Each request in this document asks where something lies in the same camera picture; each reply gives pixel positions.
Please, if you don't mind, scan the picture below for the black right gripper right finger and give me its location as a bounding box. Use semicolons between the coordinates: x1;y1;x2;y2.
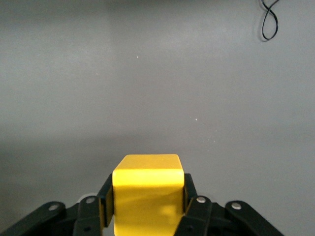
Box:
172;173;284;236

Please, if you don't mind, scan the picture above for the yellow cube block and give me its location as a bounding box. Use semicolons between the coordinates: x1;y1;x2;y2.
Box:
112;154;185;236

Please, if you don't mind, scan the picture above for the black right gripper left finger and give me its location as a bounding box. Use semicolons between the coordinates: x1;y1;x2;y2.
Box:
0;173;116;236

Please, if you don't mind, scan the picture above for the thin black cable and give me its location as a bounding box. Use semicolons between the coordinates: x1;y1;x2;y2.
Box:
260;0;281;41

